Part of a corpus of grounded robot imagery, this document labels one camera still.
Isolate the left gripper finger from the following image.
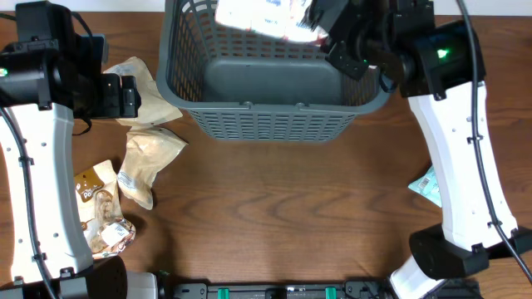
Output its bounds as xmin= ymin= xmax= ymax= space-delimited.
xmin=121 ymin=76 xmax=139 ymax=96
xmin=121 ymin=96 xmax=140 ymax=116

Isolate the Kleenex tissue multipack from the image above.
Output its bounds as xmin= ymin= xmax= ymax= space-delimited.
xmin=215 ymin=0 xmax=328 ymax=44

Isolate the light blue snack packet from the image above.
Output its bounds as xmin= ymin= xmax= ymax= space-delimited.
xmin=408 ymin=166 xmax=441 ymax=208

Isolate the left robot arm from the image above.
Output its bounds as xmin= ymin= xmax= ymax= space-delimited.
xmin=1 ymin=1 xmax=141 ymax=298

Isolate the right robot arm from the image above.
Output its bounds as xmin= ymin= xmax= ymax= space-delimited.
xmin=303 ymin=0 xmax=531 ymax=298

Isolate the upper beige paper bag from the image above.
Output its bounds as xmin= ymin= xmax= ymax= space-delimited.
xmin=105 ymin=56 xmax=183 ymax=128

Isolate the beige paper bag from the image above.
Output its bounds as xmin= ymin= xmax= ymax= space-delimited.
xmin=105 ymin=56 xmax=183 ymax=128
xmin=117 ymin=127 xmax=188 ymax=210

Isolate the lower beige paper bag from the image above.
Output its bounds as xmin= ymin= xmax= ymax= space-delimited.
xmin=117 ymin=127 xmax=188 ymax=210

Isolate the grey plastic basket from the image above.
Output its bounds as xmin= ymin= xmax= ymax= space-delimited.
xmin=156 ymin=0 xmax=390 ymax=142

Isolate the brown white snack pouch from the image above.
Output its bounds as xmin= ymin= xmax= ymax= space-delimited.
xmin=74 ymin=160 xmax=136 ymax=259

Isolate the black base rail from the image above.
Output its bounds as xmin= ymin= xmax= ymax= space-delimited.
xmin=124 ymin=269 xmax=482 ymax=299

